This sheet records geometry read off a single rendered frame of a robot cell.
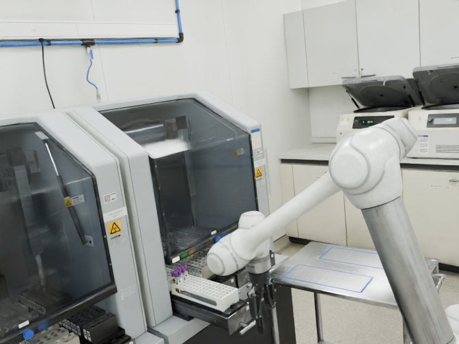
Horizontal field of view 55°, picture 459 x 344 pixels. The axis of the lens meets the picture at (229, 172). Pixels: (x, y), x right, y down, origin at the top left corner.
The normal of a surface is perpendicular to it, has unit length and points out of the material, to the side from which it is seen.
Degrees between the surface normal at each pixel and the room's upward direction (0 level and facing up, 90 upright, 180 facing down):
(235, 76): 90
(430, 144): 90
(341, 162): 85
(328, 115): 90
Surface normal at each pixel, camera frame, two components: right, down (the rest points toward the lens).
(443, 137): -0.65, 0.23
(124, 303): 0.75, 0.05
